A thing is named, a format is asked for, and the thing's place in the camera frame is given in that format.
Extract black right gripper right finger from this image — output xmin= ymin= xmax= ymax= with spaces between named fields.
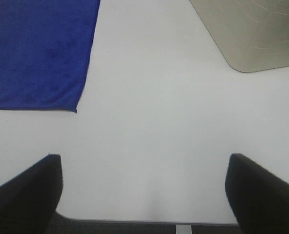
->
xmin=226 ymin=154 xmax=289 ymax=234

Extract beige storage box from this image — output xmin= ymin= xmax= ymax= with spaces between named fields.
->
xmin=191 ymin=0 xmax=289 ymax=73

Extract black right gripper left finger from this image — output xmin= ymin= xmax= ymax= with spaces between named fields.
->
xmin=0 ymin=155 xmax=62 ymax=234

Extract blue microfibre towel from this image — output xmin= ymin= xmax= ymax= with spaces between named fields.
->
xmin=0 ymin=0 xmax=100 ymax=112

